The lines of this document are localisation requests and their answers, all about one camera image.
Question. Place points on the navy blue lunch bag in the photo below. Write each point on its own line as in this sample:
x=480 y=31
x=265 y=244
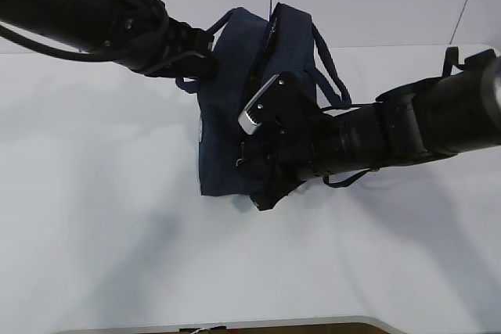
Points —
x=250 y=50

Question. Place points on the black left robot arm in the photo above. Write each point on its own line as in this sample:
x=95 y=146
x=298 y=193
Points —
x=72 y=30

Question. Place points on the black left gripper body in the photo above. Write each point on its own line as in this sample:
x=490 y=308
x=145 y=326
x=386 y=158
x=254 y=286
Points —
x=156 y=45

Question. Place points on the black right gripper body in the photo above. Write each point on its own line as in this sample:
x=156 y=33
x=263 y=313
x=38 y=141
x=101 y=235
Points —
x=337 y=149

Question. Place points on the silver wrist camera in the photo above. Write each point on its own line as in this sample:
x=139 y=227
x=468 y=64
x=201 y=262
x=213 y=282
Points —
x=281 y=102

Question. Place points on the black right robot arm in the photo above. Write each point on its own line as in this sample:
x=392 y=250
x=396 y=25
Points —
x=438 y=117

